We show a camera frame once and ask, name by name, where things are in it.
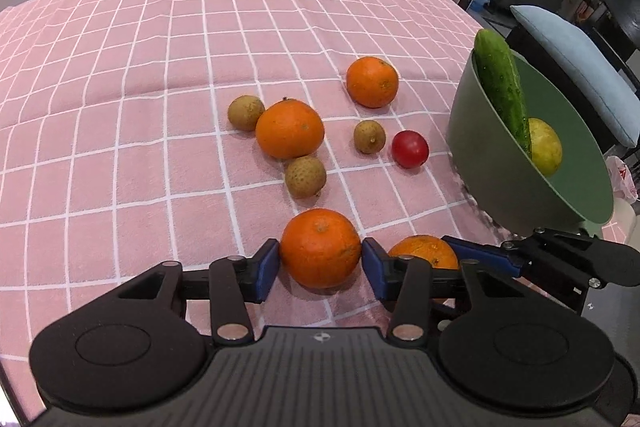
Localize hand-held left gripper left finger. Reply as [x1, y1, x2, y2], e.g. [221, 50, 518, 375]
[117, 238, 280, 342]

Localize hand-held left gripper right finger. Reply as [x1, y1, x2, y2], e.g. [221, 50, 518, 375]
[361, 237, 526, 342]

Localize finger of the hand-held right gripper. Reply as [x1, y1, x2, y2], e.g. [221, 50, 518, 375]
[442, 228, 640, 313]

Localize orange with green stem spot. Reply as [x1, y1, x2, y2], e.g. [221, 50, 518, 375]
[389, 234, 460, 270]

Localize large round orange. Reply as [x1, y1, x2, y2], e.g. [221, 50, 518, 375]
[255, 99, 325, 160]
[280, 208, 362, 290]
[346, 56, 400, 109]

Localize green bowl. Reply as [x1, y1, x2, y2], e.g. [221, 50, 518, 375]
[446, 49, 615, 238]

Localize brown longan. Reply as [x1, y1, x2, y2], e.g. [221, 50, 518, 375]
[228, 95, 266, 132]
[353, 120, 387, 154]
[285, 156, 327, 199]

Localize yellow lemon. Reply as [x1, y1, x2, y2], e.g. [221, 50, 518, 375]
[528, 118, 563, 178]

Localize red tomato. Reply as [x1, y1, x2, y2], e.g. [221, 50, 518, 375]
[391, 130, 430, 169]

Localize white red-print plastic bag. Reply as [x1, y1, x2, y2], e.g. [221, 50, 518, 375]
[605, 155, 640, 202]

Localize green cucumber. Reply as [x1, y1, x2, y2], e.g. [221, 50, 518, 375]
[474, 29, 532, 158]

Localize pink checkered cloth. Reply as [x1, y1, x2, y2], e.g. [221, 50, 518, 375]
[0, 0, 636, 423]

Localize light blue seat cushion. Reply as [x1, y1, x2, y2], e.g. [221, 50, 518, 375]
[510, 5, 640, 148]

